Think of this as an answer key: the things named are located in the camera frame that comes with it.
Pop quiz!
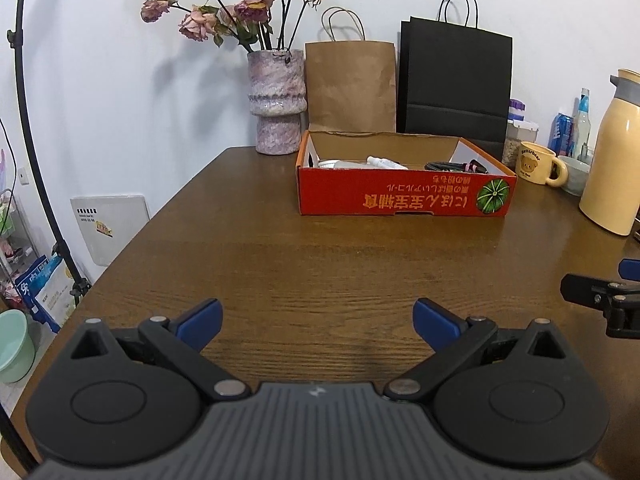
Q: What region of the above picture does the clear bottle blue cap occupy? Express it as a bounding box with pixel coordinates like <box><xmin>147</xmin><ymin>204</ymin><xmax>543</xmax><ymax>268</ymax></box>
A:
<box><xmin>572</xmin><ymin>88</ymin><xmax>593</xmax><ymax>161</ymax></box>

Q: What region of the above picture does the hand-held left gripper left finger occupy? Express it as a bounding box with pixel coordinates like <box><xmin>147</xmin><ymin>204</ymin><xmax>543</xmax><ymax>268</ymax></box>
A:
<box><xmin>71</xmin><ymin>298</ymin><xmax>251</xmax><ymax>401</ymax></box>

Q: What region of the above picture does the clear cotton swab box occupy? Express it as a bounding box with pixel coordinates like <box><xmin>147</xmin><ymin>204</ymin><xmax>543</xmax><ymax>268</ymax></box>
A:
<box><xmin>317</xmin><ymin>159</ymin><xmax>371</xmax><ymax>171</ymax></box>

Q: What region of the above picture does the black light stand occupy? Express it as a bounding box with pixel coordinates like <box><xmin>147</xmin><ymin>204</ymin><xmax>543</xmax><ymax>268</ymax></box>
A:
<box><xmin>7</xmin><ymin>0</ymin><xmax>93</xmax><ymax>331</ymax></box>

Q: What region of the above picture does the black paper bag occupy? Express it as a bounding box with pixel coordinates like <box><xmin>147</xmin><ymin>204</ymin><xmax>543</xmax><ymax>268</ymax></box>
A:
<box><xmin>397</xmin><ymin>0</ymin><xmax>514</xmax><ymax>161</ymax></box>

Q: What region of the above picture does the yellow thermos jug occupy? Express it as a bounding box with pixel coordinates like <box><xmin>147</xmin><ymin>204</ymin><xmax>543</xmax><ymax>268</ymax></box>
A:
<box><xmin>579</xmin><ymin>69</ymin><xmax>640</xmax><ymax>237</ymax></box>

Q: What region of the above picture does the wire storage rack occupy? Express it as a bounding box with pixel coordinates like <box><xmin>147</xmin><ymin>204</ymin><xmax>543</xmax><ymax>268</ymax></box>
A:
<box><xmin>0</xmin><ymin>187</ymin><xmax>32</xmax><ymax>311</ymax></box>

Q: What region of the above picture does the yellow bear mug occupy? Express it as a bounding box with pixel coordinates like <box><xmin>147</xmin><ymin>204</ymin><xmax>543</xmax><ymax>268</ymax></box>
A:
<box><xmin>514</xmin><ymin>141</ymin><xmax>570</xmax><ymax>187</ymax></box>

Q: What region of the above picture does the green plastic basin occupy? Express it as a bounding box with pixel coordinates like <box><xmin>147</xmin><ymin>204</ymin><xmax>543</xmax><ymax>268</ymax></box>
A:
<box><xmin>0</xmin><ymin>309</ymin><xmax>37</xmax><ymax>385</ymax></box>

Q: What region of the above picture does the red cardboard box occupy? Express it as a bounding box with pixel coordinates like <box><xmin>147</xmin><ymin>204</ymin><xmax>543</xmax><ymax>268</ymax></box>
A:
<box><xmin>295</xmin><ymin>130</ymin><xmax>518</xmax><ymax>218</ymax></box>

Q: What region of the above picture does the pink marbled vase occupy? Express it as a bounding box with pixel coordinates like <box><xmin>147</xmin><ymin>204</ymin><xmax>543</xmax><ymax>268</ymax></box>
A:
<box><xmin>247</xmin><ymin>49</ymin><xmax>306</xmax><ymax>156</ymax></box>

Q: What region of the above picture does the small white cup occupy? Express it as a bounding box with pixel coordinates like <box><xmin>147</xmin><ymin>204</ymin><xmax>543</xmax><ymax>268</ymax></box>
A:
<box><xmin>557</xmin><ymin>156</ymin><xmax>592</xmax><ymax>197</ymax></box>

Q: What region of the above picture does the blue white package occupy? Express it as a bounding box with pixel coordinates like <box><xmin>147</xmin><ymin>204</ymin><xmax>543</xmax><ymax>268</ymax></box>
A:
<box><xmin>14</xmin><ymin>255</ymin><xmax>76</xmax><ymax>333</ymax></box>

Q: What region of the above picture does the clear food jar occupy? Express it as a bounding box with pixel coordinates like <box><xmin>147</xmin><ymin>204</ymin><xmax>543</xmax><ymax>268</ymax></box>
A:
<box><xmin>501</xmin><ymin>120</ymin><xmax>540</xmax><ymax>167</ymax></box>

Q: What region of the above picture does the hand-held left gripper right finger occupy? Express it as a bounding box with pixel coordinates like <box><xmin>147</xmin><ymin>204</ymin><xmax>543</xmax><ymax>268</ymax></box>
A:
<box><xmin>384</xmin><ymin>298</ymin><xmax>567</xmax><ymax>401</ymax></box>

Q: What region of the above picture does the blue drink can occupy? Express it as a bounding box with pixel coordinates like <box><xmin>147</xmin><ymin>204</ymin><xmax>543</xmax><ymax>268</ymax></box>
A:
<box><xmin>548</xmin><ymin>113</ymin><xmax>576</xmax><ymax>157</ymax></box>

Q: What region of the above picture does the brown paper bag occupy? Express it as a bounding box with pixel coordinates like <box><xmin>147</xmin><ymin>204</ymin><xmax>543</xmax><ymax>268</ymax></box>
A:
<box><xmin>305</xmin><ymin>7</ymin><xmax>399</xmax><ymax>136</ymax></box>

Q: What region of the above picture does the braided charging cable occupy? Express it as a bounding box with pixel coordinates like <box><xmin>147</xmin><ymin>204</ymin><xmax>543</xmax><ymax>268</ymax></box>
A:
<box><xmin>425</xmin><ymin>160</ymin><xmax>488</xmax><ymax>175</ymax></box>

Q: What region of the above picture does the dried rose bouquet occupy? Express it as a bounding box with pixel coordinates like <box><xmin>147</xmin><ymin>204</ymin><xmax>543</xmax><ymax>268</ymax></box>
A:
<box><xmin>140</xmin><ymin>0</ymin><xmax>331</xmax><ymax>53</ymax></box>

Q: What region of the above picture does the black tripod leg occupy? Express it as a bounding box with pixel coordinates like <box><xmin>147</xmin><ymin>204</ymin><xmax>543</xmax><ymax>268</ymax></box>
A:
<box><xmin>0</xmin><ymin>400</ymin><xmax>40</xmax><ymax>476</ymax></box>

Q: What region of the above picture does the white flat panel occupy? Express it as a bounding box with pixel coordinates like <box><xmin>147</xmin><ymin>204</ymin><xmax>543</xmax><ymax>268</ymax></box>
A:
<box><xmin>70</xmin><ymin>194</ymin><xmax>151</xmax><ymax>267</ymax></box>

